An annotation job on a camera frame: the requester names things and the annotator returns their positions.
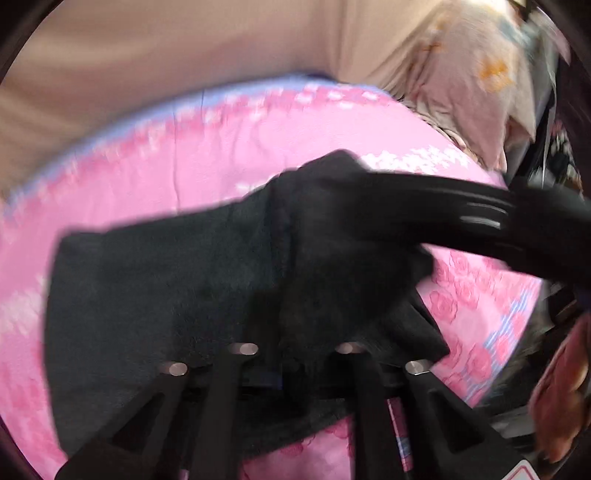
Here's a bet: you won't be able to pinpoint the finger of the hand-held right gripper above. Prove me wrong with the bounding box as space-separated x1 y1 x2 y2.
351 170 525 261

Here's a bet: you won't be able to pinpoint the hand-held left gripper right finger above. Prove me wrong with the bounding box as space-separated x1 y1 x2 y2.
332 342 525 480

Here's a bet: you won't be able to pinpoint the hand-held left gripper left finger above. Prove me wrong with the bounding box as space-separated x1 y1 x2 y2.
55 342 260 480

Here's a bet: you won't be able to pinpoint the dark grey pants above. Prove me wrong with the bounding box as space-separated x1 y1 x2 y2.
44 150 451 463

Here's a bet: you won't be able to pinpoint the person's right hand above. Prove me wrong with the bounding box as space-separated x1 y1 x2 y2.
530 318 591 468

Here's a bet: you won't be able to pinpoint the hanging clothes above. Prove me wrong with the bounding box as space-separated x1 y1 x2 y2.
505 0 591 199

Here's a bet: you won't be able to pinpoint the grey fuzzy cloth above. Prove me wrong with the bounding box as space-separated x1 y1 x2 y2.
485 318 557 411

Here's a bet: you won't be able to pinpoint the pale floral quilt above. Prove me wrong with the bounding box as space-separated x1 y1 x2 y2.
337 0 555 171

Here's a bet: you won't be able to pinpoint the pink rose bedsheet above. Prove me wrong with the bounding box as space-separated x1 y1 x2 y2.
0 71 546 480

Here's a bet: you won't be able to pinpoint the beige padded headboard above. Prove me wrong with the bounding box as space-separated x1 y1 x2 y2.
0 0 444 195

